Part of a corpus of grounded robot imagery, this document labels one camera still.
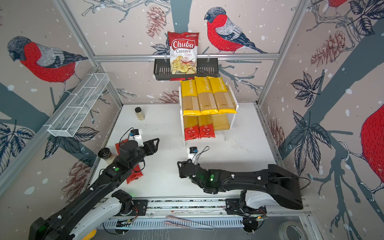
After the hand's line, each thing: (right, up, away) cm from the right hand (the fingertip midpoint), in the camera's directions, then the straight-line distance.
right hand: (175, 167), depth 75 cm
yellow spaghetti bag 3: (+25, +33, -2) cm, 41 cm away
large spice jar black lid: (-41, +6, +6) cm, 41 cm away
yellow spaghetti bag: (+8, +31, -4) cm, 33 cm away
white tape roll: (+57, -25, -10) cm, 63 cm away
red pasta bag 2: (+16, +20, +8) cm, 27 cm away
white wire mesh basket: (-52, +32, +2) cm, 61 cm away
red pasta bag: (+8, +20, +9) cm, 23 cm away
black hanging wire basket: (+16, +58, +19) cm, 63 cm away
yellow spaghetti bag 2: (+16, +34, -1) cm, 38 cm away
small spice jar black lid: (-31, +31, +29) cm, 52 cm away
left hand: (-11, +14, +2) cm, 18 cm away
